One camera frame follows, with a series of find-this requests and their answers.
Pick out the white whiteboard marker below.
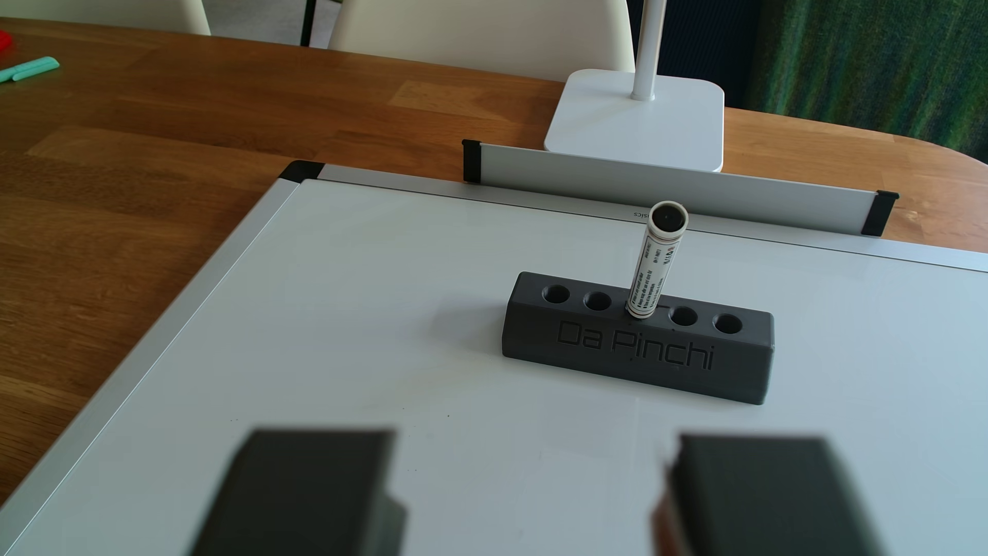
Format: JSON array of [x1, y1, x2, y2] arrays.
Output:
[[625, 201, 690, 320]]

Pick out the grey marker holder block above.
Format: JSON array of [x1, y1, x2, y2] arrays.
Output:
[[502, 271, 775, 406]]

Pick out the silver whiteboard tray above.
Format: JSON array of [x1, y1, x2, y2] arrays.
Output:
[[462, 139, 900, 237]]

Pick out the white lamp stand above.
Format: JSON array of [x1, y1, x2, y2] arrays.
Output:
[[544, 0, 727, 174]]

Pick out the green curtain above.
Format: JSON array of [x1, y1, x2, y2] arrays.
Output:
[[741, 0, 988, 163]]

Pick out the white chair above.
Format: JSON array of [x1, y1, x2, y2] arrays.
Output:
[[328, 0, 636, 83], [0, 0, 211, 37]]

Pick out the teal highlighter pen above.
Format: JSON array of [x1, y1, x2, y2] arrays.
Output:
[[0, 56, 61, 83]]

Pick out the whiteboard with silver frame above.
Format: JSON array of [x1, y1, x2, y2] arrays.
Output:
[[0, 161, 988, 556]]

